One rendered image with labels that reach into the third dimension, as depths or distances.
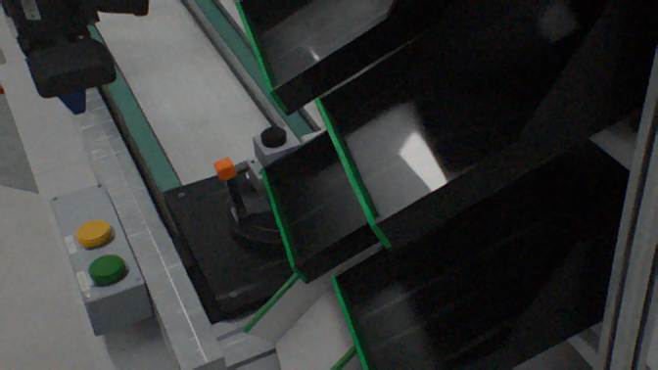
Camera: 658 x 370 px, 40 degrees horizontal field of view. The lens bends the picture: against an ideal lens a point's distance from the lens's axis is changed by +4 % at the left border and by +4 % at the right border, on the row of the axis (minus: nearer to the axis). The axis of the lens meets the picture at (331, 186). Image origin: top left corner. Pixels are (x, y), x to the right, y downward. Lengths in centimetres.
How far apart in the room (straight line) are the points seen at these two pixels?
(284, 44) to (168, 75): 86
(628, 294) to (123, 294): 67
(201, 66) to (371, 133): 98
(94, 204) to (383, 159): 71
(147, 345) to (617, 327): 69
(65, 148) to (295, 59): 89
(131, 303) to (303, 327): 26
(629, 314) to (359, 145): 18
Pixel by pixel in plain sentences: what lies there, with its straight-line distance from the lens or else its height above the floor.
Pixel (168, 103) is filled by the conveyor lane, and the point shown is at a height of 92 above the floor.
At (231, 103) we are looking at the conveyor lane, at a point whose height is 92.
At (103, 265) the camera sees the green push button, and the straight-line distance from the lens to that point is 108.
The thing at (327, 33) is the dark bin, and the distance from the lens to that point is 63.
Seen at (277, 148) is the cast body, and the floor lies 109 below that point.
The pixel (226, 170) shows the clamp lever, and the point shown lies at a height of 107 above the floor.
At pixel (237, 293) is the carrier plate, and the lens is 100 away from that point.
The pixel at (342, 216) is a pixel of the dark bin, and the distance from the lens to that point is 72.
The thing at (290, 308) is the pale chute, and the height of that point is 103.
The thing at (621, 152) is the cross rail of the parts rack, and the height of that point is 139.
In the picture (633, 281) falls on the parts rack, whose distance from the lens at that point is 52.
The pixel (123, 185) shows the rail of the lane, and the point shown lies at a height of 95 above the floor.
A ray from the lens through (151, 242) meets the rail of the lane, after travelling 112.
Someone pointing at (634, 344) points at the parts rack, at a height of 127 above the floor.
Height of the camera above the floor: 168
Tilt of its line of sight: 39 degrees down
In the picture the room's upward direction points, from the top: 5 degrees counter-clockwise
